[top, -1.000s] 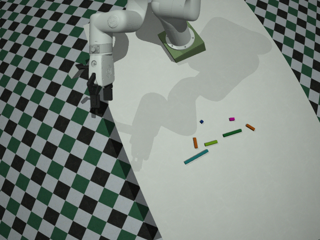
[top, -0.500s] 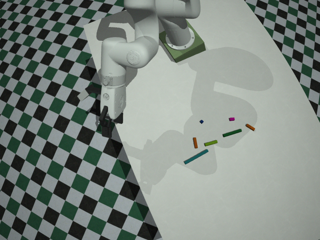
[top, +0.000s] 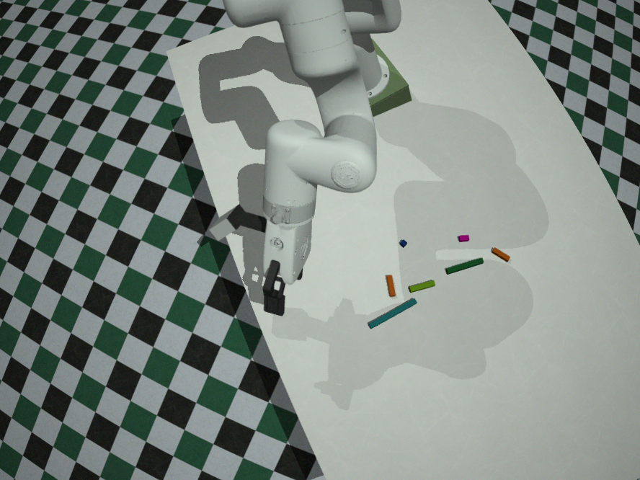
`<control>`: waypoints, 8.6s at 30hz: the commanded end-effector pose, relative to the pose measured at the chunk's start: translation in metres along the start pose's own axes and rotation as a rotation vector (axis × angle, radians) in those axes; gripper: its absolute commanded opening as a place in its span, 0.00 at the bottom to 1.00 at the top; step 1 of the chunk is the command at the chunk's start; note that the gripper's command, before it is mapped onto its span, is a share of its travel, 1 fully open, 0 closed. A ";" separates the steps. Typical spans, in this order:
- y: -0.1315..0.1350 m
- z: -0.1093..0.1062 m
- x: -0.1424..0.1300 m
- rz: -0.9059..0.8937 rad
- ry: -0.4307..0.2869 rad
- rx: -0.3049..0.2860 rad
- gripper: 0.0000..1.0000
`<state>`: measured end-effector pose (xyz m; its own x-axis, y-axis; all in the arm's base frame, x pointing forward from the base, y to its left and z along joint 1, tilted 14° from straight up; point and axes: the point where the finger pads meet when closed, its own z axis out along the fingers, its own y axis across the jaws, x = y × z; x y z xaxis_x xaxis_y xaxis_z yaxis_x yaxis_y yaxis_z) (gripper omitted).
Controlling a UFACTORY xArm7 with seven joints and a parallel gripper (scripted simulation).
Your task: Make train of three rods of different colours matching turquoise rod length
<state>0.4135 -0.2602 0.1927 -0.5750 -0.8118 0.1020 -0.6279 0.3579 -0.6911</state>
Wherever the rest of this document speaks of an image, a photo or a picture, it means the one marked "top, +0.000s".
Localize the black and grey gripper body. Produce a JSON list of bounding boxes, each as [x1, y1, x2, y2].
[[262, 209, 315, 285]]

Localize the turquoise rod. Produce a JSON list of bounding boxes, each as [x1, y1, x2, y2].
[[368, 298, 417, 329]]

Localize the orange rod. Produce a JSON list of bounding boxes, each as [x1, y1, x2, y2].
[[492, 248, 510, 262], [386, 275, 396, 297]]

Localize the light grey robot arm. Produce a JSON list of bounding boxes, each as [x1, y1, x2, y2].
[[223, 0, 401, 224]]

